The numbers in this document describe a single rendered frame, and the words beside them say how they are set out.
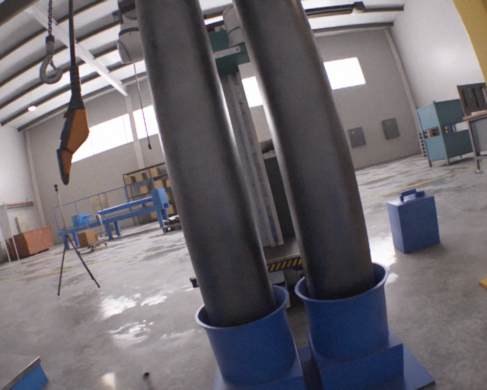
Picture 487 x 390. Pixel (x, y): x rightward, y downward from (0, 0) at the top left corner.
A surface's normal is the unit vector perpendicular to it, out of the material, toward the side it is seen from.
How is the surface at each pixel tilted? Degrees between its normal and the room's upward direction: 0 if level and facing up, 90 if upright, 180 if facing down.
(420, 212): 90
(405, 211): 90
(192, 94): 90
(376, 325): 90
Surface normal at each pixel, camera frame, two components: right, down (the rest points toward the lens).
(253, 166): -0.08, 0.07
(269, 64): -0.63, 0.19
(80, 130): 0.66, -0.14
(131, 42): 0.35, 0.12
